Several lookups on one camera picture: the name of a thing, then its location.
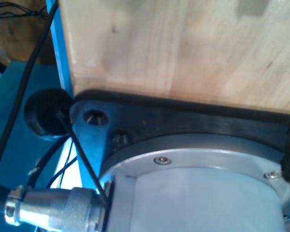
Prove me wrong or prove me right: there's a black round foot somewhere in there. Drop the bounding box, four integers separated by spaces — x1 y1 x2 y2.
23 88 75 141

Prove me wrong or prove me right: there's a blue metal bench frame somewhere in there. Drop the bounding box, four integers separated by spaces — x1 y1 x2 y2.
0 0 104 232

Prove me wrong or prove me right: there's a silver metal cable connector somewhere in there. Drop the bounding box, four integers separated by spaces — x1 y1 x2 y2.
3 184 113 232

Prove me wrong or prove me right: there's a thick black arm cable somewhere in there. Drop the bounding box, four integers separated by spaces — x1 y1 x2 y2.
0 0 60 216

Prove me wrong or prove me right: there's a thin black cable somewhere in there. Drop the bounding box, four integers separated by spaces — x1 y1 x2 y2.
69 120 111 211

